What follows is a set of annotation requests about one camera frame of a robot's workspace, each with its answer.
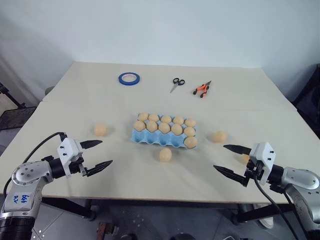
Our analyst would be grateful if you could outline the black table leg frame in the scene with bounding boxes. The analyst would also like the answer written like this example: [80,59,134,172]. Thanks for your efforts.
[231,203,295,226]
[41,197,97,222]

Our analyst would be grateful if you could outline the black chair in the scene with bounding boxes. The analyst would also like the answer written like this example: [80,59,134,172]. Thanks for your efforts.
[291,63,320,141]

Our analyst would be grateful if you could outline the dark mat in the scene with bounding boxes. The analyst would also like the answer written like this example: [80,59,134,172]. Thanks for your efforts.
[0,106,38,131]

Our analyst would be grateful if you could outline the white shoe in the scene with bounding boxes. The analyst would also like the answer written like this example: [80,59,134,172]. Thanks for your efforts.
[258,216,275,230]

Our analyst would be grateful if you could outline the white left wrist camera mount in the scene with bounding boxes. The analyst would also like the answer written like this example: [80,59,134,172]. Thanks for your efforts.
[56,136,85,179]

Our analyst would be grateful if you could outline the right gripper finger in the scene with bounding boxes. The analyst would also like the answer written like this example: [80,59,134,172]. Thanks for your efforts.
[212,164,247,187]
[222,143,252,155]

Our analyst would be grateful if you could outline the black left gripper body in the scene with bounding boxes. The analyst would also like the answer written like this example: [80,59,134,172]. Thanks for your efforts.
[69,156,89,178]

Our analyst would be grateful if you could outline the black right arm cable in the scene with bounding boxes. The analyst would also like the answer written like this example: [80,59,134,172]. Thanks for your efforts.
[253,174,310,240]

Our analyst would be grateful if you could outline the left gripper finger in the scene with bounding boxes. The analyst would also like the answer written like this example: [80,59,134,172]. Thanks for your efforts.
[85,160,114,178]
[79,139,104,150]

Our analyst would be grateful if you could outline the orange black pliers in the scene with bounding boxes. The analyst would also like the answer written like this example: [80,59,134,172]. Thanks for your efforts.
[192,80,213,99]

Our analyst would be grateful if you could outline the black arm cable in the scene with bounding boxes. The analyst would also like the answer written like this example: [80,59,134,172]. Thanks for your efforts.
[2,131,68,197]
[253,174,310,240]

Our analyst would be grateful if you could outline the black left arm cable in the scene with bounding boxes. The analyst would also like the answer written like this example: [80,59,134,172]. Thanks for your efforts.
[2,131,68,197]

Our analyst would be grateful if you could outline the rust-coloured metal block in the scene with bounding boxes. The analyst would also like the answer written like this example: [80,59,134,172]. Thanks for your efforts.
[97,221,119,236]

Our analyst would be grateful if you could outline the black tripod stand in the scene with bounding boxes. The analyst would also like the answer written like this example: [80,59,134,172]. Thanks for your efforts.
[0,82,27,111]

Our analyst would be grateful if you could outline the blue tape roll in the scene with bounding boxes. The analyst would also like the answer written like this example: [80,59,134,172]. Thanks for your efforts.
[118,72,141,87]

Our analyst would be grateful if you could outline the blue egg tray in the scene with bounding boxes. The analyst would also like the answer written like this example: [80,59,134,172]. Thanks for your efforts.
[130,112,200,152]

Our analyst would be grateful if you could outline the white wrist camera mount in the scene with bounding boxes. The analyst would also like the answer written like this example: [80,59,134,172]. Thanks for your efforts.
[56,136,85,179]
[248,141,277,186]

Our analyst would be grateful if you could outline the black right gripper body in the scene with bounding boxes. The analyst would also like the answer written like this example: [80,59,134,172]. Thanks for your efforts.
[241,159,266,188]

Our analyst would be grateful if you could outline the black-handled scissors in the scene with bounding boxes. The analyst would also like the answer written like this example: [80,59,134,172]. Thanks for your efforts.
[169,77,186,94]

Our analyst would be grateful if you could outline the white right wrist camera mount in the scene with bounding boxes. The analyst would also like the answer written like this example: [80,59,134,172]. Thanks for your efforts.
[248,141,277,186]

